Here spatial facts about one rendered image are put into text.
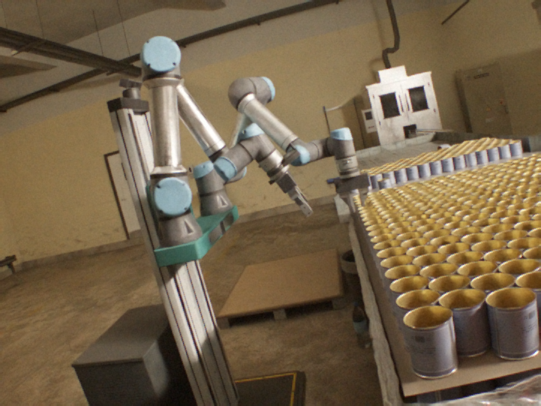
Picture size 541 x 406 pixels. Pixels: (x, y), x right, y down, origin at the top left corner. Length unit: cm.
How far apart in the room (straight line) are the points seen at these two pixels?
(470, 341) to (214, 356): 151
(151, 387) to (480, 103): 775
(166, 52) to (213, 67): 750
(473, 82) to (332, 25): 290
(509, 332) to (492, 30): 874
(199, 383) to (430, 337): 130
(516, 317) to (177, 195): 93
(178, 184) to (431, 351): 86
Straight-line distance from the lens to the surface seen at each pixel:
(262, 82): 176
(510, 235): 95
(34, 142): 1073
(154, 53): 127
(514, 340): 63
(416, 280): 77
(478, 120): 851
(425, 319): 65
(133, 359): 168
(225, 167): 127
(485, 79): 860
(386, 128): 700
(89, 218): 1011
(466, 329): 64
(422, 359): 61
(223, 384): 208
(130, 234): 963
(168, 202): 122
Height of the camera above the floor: 149
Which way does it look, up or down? 7 degrees down
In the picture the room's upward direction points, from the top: 14 degrees counter-clockwise
